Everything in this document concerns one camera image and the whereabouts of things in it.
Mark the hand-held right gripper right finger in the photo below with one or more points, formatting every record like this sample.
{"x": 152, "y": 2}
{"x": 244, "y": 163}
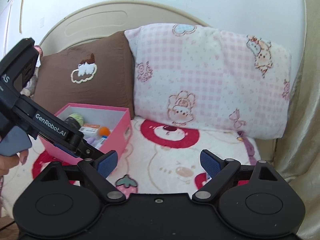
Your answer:
{"x": 211, "y": 165}

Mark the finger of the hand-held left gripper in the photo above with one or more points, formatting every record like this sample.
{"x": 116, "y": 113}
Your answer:
{"x": 91, "y": 152}
{"x": 63, "y": 150}

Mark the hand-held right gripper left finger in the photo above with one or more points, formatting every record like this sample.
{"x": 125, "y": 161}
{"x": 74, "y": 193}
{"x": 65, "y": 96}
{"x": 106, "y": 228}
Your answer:
{"x": 107, "y": 163}

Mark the purple plush toy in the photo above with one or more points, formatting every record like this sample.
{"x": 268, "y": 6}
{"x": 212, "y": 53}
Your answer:
{"x": 90, "y": 140}

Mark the blue snack packet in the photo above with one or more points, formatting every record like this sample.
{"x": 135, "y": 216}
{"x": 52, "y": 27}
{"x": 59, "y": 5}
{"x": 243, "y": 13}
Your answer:
{"x": 102, "y": 141}

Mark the small orange white box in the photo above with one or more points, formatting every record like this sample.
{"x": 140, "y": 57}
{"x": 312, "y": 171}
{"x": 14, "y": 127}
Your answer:
{"x": 90, "y": 128}

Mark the orange carrot toy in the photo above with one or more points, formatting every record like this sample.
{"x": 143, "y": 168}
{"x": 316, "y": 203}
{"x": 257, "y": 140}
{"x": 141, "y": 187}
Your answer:
{"x": 104, "y": 130}

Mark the pink cardboard box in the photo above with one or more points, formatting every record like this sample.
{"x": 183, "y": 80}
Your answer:
{"x": 120, "y": 135}

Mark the person's left hand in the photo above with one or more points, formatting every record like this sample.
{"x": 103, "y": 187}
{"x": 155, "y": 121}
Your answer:
{"x": 8, "y": 163}

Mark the grey rabbit plush toy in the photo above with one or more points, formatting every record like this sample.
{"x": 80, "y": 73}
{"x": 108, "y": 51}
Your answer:
{"x": 31, "y": 87}

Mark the green yarn ball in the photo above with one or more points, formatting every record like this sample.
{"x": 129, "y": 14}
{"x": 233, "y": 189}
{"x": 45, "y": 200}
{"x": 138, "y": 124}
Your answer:
{"x": 75, "y": 118}

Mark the brown pillow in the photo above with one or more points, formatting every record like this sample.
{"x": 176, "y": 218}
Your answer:
{"x": 100, "y": 92}

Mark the pink checked pillow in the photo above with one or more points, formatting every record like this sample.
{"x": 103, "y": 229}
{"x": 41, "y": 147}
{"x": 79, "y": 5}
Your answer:
{"x": 212, "y": 80}

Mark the beige bed sheet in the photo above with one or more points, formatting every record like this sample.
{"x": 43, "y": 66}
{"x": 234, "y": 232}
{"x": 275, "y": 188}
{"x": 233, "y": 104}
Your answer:
{"x": 305, "y": 105}

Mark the cream bed headboard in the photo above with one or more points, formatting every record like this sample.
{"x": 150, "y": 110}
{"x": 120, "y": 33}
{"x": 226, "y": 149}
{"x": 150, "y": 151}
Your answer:
{"x": 100, "y": 17}

